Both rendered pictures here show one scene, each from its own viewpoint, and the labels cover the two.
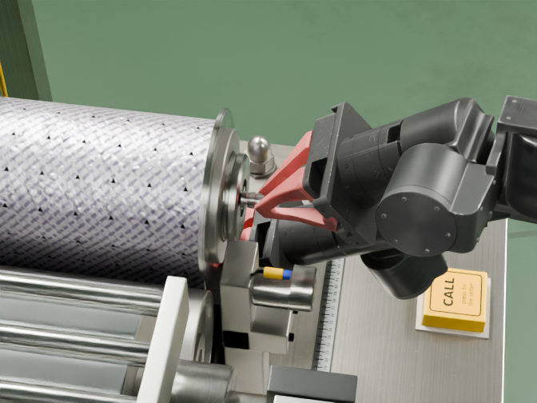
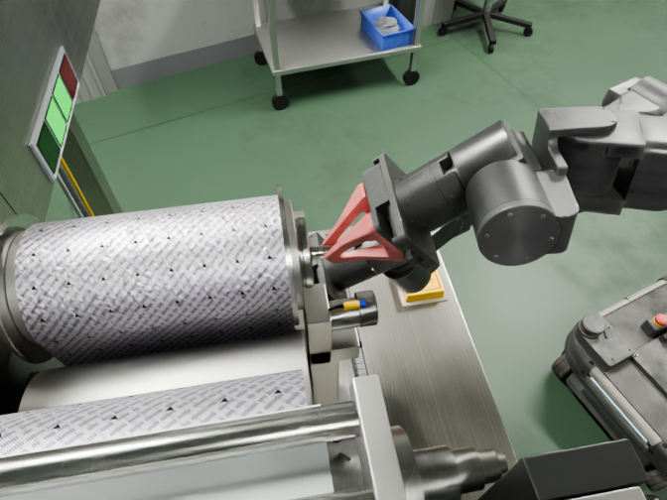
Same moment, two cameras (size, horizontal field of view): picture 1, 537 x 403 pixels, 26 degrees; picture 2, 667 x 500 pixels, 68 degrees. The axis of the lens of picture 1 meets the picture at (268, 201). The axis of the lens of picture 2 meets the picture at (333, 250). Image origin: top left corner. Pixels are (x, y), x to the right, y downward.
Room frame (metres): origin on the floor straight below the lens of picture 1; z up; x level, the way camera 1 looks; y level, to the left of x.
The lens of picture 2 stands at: (0.31, 0.09, 1.66)
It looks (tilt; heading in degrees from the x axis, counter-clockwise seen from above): 52 degrees down; 342
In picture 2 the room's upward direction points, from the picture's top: straight up
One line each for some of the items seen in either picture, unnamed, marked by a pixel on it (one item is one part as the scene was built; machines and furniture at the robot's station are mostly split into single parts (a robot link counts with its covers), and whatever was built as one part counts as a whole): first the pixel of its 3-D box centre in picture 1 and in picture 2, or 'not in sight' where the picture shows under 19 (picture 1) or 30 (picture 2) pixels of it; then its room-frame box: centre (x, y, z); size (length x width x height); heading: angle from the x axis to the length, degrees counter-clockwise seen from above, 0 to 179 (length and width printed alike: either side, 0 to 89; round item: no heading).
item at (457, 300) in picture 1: (455, 298); (420, 281); (0.75, -0.21, 0.91); 0.07 x 0.07 x 0.02; 82
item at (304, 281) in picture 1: (303, 288); (365, 308); (0.58, -0.03, 1.18); 0.04 x 0.02 x 0.04; 172
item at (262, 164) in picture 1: (258, 152); not in sight; (0.85, 0.01, 1.05); 0.04 x 0.04 x 0.04
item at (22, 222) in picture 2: not in sight; (35, 288); (0.66, 0.29, 1.25); 0.15 x 0.01 x 0.15; 172
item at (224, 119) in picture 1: (216, 194); (287, 254); (0.62, 0.04, 1.25); 0.15 x 0.01 x 0.15; 172
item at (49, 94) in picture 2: not in sight; (58, 109); (1.06, 0.30, 1.18); 0.25 x 0.01 x 0.07; 172
